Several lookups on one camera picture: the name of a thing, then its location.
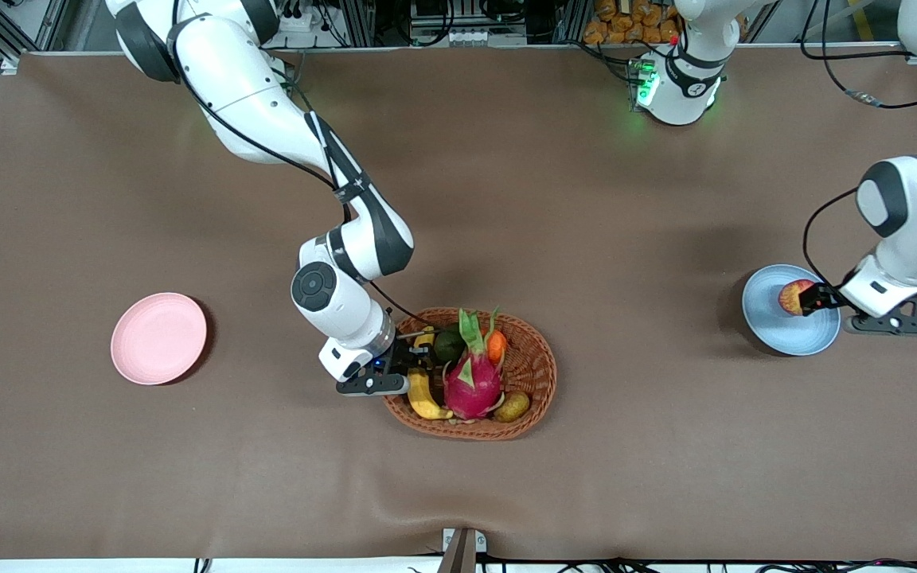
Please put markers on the bag of orange snacks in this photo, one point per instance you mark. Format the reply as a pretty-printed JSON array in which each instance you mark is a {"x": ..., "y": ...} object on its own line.
[{"x": 626, "y": 28}]

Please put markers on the orange carrot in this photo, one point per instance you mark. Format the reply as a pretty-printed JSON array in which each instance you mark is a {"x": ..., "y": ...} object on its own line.
[{"x": 497, "y": 348}]

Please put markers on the round light blue plate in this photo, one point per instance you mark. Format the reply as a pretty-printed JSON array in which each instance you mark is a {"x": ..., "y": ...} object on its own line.
[{"x": 777, "y": 334}]

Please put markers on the dark green avocado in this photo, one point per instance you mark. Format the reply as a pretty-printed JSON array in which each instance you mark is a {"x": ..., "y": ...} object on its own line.
[{"x": 449, "y": 346}]

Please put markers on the round pink plate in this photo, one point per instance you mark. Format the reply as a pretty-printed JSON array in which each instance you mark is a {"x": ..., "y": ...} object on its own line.
[{"x": 158, "y": 338}]

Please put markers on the large table cover mat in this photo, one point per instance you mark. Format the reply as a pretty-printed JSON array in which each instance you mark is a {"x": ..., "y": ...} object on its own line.
[{"x": 586, "y": 239}]

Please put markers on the small yellowish brown fruit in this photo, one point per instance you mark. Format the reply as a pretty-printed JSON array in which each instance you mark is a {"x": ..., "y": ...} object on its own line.
[{"x": 512, "y": 407}]

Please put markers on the brown woven wicker basket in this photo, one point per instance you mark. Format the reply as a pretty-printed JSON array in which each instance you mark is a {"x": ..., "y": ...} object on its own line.
[{"x": 534, "y": 374}]

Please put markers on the magenta dragon fruit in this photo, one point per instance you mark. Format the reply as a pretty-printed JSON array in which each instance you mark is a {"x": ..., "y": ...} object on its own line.
[{"x": 472, "y": 386}]

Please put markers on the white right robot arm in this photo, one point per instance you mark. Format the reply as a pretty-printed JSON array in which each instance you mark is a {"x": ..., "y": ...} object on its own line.
[{"x": 243, "y": 87}]

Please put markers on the yellow banana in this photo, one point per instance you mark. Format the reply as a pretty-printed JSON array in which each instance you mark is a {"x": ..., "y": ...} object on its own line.
[{"x": 423, "y": 398}]

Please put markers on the dark equipment rack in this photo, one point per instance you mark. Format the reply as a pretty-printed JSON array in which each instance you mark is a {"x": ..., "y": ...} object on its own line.
[{"x": 442, "y": 20}]

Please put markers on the white power strip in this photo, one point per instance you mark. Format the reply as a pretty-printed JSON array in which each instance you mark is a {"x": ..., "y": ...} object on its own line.
[{"x": 293, "y": 22}]

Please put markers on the metal table edge bracket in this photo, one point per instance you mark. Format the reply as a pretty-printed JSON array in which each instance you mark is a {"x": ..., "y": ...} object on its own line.
[{"x": 462, "y": 557}]

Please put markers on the red apple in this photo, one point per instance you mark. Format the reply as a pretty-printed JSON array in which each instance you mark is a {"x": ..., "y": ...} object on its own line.
[{"x": 790, "y": 296}]

